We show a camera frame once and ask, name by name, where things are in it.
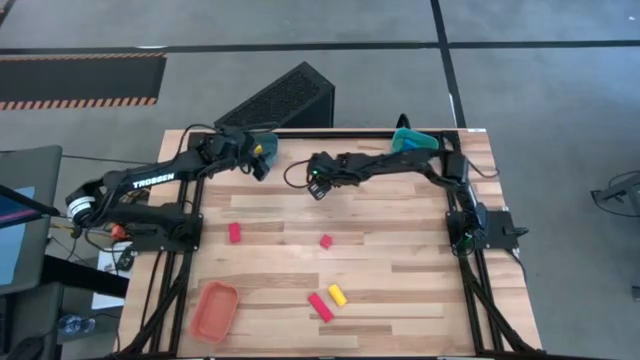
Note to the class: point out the orange-red plastic tray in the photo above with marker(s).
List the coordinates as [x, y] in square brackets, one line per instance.
[215, 311]

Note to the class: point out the yellow cylinder block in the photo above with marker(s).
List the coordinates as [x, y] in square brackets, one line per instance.
[337, 295]

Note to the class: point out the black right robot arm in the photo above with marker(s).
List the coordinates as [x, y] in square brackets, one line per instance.
[400, 162]

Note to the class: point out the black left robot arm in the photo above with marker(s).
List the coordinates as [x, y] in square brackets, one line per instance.
[150, 181]

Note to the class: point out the small red cube block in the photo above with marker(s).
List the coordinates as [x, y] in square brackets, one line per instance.
[326, 241]

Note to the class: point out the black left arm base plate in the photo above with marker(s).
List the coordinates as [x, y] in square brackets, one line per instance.
[165, 240]

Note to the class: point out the orange round button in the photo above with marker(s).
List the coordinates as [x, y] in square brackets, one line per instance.
[118, 232]

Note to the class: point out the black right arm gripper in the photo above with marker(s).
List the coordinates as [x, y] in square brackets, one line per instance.
[331, 168]

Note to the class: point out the red rectangular block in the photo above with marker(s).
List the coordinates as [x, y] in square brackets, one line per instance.
[234, 232]

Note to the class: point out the yellow rectangular block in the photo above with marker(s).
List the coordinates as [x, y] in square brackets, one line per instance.
[258, 149]

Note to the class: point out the blue block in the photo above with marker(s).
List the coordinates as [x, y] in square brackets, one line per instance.
[409, 145]

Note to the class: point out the long red block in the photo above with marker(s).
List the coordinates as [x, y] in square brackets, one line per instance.
[320, 307]

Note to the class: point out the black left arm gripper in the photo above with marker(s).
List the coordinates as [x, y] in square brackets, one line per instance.
[232, 146]

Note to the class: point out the clear water bottle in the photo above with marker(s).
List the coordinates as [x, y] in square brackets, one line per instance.
[75, 324]

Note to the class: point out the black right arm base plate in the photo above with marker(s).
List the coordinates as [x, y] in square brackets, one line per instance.
[500, 227]

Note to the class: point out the black rod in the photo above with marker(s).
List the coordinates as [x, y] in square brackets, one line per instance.
[25, 200]

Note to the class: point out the black aluminium table frame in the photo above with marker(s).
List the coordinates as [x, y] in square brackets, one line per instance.
[470, 300]

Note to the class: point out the white paper sheet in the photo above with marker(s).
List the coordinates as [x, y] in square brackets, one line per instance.
[107, 280]

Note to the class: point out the blue plastic bin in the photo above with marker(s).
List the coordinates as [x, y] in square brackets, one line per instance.
[270, 145]

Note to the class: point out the grey monitor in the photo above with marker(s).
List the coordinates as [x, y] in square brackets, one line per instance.
[30, 240]

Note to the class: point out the black perforated box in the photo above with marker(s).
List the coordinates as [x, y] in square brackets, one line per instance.
[280, 100]

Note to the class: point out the teal plastic bin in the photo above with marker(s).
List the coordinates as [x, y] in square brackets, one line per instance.
[422, 137]

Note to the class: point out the black hazard-striped floor mat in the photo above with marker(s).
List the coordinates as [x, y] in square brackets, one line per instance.
[75, 80]

